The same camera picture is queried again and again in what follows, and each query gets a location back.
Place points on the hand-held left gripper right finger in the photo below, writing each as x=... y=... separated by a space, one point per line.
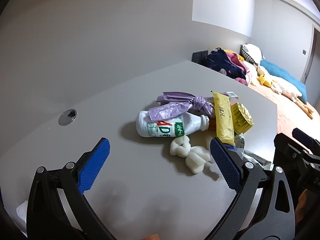
x=225 y=165

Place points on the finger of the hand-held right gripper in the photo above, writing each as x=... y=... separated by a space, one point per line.
x=290 y=152
x=308 y=141

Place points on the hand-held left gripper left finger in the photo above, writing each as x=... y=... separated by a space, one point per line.
x=95 y=165

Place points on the white foam packing piece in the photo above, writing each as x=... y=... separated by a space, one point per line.
x=197 y=161
x=180 y=147

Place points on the clear plastic wrapper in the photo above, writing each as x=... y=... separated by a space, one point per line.
x=257 y=158

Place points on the yellow snack packet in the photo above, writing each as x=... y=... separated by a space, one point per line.
x=223 y=122

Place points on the gold foil wrapper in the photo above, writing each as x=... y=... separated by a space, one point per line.
x=241 y=117

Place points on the purple plastic bag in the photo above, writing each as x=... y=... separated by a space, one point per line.
x=202 y=105

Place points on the white plastic drink bottle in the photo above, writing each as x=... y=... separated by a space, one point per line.
x=150 y=126

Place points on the bed with orange sheet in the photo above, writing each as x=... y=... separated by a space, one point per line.
x=290 y=115

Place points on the white goose plush toy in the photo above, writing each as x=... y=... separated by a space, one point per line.
x=285 y=86

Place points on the teal long pillow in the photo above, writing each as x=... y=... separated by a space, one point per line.
x=282 y=73

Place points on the yellow duck plush toy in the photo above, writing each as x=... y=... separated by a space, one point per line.
x=264 y=80

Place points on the grey room door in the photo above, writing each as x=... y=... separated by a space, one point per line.
x=313 y=55

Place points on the white crumpled tissue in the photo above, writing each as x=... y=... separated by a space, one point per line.
x=22 y=211

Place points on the pink fleece blanket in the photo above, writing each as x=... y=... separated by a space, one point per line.
x=243 y=73

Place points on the navy printed garment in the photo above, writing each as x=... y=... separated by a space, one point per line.
x=220 y=63

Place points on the checkered patchwork pillow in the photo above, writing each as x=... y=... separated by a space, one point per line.
x=252 y=51

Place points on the mustard yellow garment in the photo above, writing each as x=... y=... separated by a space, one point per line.
x=235 y=54

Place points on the black wall socket panel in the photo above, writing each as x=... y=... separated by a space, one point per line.
x=199 y=56

